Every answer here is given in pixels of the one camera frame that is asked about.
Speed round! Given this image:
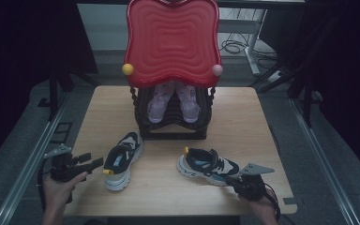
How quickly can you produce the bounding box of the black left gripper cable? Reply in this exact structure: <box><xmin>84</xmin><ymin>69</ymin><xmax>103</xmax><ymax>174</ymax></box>
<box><xmin>37</xmin><ymin>157</ymin><xmax>49</xmax><ymax>211</ymax></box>

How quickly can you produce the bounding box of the white power strip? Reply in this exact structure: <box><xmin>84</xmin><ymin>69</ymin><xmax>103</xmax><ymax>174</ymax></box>
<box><xmin>266</xmin><ymin>70</ymin><xmax>286</xmax><ymax>83</ymax></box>

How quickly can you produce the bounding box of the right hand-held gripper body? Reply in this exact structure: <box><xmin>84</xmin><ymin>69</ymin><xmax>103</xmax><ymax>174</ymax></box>
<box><xmin>234</xmin><ymin>162</ymin><xmax>276</xmax><ymax>202</ymax></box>

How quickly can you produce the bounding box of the white metal desk frame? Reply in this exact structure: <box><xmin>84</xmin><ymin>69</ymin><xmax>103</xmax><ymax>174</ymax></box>
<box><xmin>217</xmin><ymin>8</ymin><xmax>269</xmax><ymax>77</ymax></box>

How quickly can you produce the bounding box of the coiled black floor cable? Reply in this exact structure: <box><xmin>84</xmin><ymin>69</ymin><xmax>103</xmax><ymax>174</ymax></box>
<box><xmin>218</xmin><ymin>31</ymin><xmax>278</xmax><ymax>63</ymax></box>

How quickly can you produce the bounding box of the black metal stand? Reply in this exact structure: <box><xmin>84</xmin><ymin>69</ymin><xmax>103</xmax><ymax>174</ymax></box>
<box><xmin>37</xmin><ymin>60</ymin><xmax>102</xmax><ymax>122</ymax></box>
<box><xmin>248</xmin><ymin>12</ymin><xmax>345</xmax><ymax>128</ymax></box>

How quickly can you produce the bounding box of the dark curtain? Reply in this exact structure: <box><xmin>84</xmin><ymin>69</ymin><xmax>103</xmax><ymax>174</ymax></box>
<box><xmin>0</xmin><ymin>0</ymin><xmax>98</xmax><ymax>172</ymax></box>
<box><xmin>258</xmin><ymin>0</ymin><xmax>360</xmax><ymax>184</ymax></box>

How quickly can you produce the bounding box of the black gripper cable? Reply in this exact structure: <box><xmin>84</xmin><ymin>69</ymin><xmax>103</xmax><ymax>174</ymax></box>
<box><xmin>262</xmin><ymin>183</ymin><xmax>282</xmax><ymax>222</ymax></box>
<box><xmin>37</xmin><ymin>157</ymin><xmax>49</xmax><ymax>211</ymax></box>

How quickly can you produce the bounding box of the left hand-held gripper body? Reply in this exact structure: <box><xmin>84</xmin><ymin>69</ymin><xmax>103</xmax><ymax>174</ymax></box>
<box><xmin>43</xmin><ymin>143</ymin><xmax>90</xmax><ymax>183</ymax></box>

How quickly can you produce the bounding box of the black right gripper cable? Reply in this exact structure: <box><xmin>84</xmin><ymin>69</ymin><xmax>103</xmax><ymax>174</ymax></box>
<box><xmin>262</xmin><ymin>183</ymin><xmax>282</xmax><ymax>222</ymax></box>

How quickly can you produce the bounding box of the person's right hand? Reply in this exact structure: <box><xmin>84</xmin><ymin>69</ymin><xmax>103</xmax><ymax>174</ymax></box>
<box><xmin>240</xmin><ymin>187</ymin><xmax>279</xmax><ymax>220</ymax></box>

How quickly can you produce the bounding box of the metal floor rail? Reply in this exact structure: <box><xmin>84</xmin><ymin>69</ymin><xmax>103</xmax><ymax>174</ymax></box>
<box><xmin>289</xmin><ymin>97</ymin><xmax>360</xmax><ymax>225</ymax></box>
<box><xmin>0</xmin><ymin>93</ymin><xmax>70</xmax><ymax>225</ymax></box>

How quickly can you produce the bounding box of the pink glossy sandal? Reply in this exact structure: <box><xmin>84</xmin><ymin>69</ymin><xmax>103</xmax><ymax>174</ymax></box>
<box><xmin>146</xmin><ymin>82</ymin><xmax>176</xmax><ymax>124</ymax></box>
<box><xmin>174</xmin><ymin>82</ymin><xmax>202</xmax><ymax>124</ymax></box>

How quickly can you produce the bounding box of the person's left hand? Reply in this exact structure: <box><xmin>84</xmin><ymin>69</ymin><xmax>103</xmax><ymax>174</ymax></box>
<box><xmin>41</xmin><ymin>171</ymin><xmax>89</xmax><ymax>218</ymax></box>

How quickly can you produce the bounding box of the black and white sneaker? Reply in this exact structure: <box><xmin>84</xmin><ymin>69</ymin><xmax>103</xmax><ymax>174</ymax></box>
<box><xmin>102</xmin><ymin>130</ymin><xmax>145</xmax><ymax>192</ymax></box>
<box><xmin>176</xmin><ymin>146</ymin><xmax>242</xmax><ymax>188</ymax></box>

